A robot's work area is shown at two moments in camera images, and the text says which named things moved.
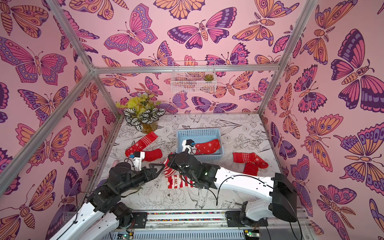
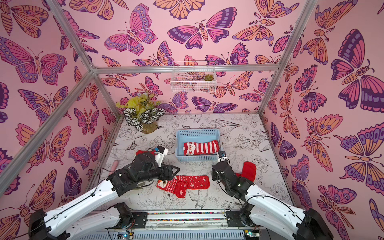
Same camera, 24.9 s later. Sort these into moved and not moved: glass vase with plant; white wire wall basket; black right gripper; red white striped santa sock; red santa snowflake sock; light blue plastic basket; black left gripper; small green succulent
Moved: black right gripper; red white striped santa sock; black left gripper; red santa snowflake sock
Not moved: glass vase with plant; light blue plastic basket; white wire wall basket; small green succulent
